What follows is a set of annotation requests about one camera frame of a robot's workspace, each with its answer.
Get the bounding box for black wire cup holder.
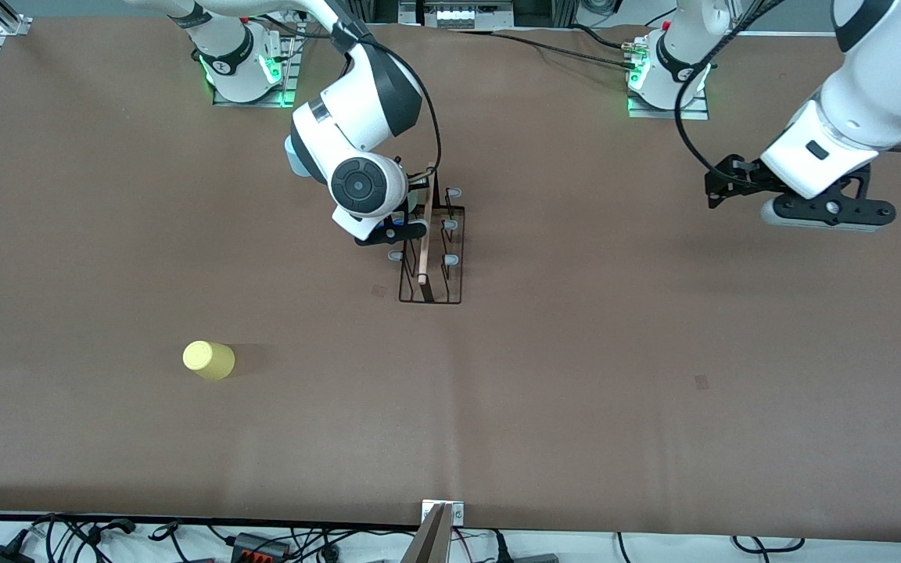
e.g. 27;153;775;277
387;161;467;306

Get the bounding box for yellow plastic cup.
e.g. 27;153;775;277
182;340;237;382

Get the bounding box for brown paper table cover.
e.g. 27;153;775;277
0;17;901;542

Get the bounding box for white electronic device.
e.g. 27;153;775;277
419;0;515;30

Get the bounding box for black orange power strip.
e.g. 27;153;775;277
230;532;293;563

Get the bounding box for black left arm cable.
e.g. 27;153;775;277
674;0;780;188

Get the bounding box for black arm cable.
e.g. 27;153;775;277
674;0;780;188
333;16;443;188

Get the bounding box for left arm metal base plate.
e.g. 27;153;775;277
627;31;710;120

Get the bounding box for black cable on table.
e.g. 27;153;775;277
450;27;633;71

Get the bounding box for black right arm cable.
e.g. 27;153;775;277
333;16;443;188

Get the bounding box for silver metal bracket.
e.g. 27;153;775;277
422;499;465;526

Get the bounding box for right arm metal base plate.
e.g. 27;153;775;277
212;22;300;108

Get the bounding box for grey brown camera pole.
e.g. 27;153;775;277
402;504;453;563

